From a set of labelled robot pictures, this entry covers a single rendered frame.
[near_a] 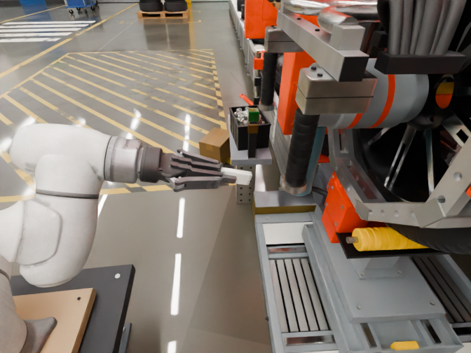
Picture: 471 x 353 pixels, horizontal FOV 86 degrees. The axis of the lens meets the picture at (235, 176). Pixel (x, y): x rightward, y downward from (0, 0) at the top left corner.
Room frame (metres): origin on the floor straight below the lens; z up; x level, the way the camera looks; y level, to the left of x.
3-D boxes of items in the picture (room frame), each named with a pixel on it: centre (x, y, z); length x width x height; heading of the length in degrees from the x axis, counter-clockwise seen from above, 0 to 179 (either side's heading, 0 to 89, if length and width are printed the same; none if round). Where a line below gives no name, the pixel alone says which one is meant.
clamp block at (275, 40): (0.69, -0.12, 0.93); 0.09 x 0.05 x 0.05; 93
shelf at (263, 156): (1.07, -0.06, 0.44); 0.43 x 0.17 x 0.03; 3
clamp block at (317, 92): (0.35, -0.14, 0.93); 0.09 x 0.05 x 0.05; 93
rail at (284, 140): (2.27, -0.25, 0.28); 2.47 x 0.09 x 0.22; 3
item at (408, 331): (0.51, -0.50, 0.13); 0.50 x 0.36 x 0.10; 3
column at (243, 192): (1.10, -0.05, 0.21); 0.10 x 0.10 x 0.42; 3
